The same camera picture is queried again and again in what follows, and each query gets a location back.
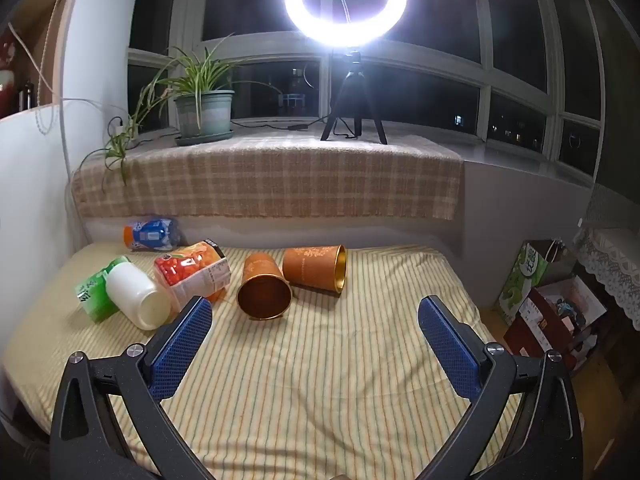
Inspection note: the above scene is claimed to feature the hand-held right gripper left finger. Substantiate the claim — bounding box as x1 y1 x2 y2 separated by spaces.
49 295 213 480

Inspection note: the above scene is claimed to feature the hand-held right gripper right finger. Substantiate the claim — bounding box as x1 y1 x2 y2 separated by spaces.
418 295 584 480

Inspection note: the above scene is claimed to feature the orange cup with gold interior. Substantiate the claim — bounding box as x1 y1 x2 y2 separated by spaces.
236 252 292 322
282 244 348 296

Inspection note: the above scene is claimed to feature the white plastic cup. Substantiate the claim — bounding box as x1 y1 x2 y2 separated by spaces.
105 262 172 331

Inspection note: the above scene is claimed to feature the green paper bag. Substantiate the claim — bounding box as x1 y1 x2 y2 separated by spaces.
494 240 576 326

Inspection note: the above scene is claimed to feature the red cardboard box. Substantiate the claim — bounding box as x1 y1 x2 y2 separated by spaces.
502 275 608 373

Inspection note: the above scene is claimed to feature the blue label plastic bottle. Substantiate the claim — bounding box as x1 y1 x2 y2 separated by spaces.
123 215 183 252

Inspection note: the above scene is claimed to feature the striped bed sheet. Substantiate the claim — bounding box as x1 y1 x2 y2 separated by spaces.
2 241 521 480

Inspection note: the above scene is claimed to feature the white lace cloth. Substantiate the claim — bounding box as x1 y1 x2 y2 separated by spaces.
572 227 640 333

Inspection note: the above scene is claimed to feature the plaid cloth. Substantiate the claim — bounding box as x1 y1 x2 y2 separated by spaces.
70 132 465 222

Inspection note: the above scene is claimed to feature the potted spider plant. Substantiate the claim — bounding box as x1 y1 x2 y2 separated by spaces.
80 33 283 196

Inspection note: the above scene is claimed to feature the black tripod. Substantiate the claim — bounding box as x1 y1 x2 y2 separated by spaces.
320 50 388 145

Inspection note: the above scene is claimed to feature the wooden shelf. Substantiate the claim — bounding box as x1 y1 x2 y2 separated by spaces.
0 0 83 121

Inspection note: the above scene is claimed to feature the ring light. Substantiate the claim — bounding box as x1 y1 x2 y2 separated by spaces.
284 0 410 54

